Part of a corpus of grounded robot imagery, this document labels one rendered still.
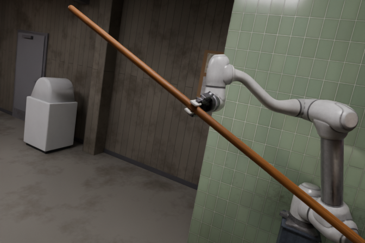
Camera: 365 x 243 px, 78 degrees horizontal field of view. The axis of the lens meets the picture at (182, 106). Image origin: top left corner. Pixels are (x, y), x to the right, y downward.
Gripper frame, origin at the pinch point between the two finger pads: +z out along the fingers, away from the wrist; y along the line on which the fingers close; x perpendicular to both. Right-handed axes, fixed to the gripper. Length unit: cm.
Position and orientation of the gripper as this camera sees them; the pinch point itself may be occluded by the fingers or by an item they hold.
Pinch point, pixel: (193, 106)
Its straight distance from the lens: 87.8
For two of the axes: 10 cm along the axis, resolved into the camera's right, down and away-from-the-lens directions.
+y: -5.4, 7.9, 2.9
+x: -7.5, -6.1, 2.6
